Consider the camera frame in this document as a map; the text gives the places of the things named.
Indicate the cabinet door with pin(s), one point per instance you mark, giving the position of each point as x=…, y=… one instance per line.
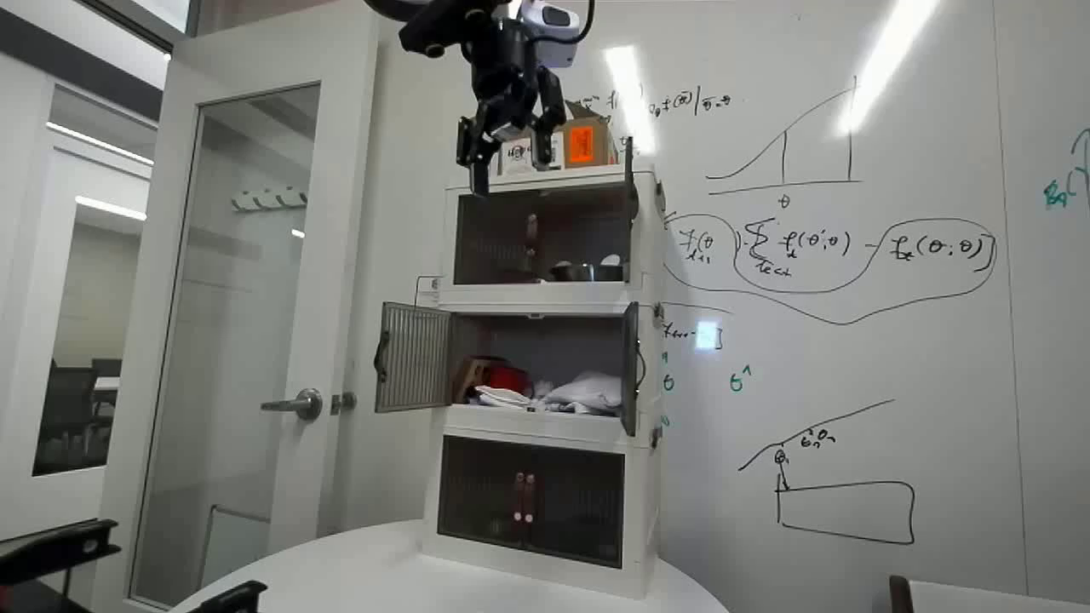
x=627, y=373
x=414, y=357
x=633, y=197

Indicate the white glass door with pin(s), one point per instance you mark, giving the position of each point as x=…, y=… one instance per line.
x=234, y=312

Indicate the white box on cabinet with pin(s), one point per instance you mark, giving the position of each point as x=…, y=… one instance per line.
x=516, y=155

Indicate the white three-tier cabinet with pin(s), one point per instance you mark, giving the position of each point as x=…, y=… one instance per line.
x=539, y=281

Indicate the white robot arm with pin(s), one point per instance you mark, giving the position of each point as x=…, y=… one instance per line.
x=439, y=24

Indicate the bottom cabinet doors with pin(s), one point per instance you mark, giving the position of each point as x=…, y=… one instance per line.
x=536, y=497

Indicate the silver door lever handle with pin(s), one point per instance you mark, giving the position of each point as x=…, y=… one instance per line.
x=306, y=404

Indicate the orange box on cabinet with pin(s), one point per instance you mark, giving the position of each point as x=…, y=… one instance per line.
x=584, y=143

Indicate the wall coat hooks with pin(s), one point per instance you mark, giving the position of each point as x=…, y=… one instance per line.
x=263, y=203

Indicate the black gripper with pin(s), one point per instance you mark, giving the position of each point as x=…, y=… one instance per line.
x=511, y=88

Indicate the white cloth in cabinet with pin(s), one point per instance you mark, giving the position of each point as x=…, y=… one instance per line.
x=582, y=397

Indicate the red item in cabinet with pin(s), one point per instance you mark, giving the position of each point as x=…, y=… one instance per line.
x=497, y=373

